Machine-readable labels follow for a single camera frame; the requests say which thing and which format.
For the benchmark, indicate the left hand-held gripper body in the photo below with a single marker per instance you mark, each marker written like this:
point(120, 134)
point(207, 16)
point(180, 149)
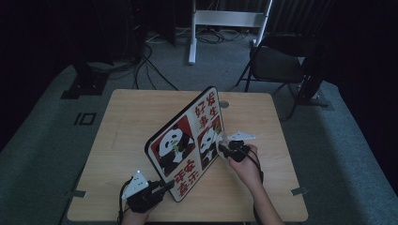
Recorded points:
point(144, 197)

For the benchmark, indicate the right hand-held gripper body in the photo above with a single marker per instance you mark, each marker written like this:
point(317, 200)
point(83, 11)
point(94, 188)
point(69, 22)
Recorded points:
point(237, 151)

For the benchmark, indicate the panda picture board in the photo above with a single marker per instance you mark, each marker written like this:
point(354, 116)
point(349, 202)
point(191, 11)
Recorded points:
point(184, 146)

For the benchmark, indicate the person's right hand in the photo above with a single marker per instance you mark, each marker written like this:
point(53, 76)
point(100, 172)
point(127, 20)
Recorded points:
point(248, 170)

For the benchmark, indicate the person's left hand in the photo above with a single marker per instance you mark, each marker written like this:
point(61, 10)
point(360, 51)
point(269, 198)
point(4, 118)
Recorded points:
point(134, 218)

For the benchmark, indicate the grey round table grommet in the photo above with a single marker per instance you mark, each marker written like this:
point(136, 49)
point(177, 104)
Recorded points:
point(226, 104)

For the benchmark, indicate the grey tape piece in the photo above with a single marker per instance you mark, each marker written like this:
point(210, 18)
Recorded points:
point(79, 193)
point(298, 191)

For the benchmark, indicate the black folding chair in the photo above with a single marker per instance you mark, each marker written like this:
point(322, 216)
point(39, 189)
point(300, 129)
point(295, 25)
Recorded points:
point(275, 64)

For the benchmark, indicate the dark curtain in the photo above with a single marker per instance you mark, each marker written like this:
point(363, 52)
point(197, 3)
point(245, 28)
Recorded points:
point(297, 15)

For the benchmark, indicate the black post with metal foot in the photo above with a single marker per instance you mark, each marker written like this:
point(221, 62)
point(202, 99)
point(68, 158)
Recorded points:
point(313, 81)

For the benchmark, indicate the black stand with base plate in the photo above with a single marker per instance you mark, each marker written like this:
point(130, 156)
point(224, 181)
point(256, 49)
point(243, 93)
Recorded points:
point(84, 84)

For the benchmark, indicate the white metal stand frame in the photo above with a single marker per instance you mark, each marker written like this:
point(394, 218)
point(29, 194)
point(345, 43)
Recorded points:
point(225, 18)

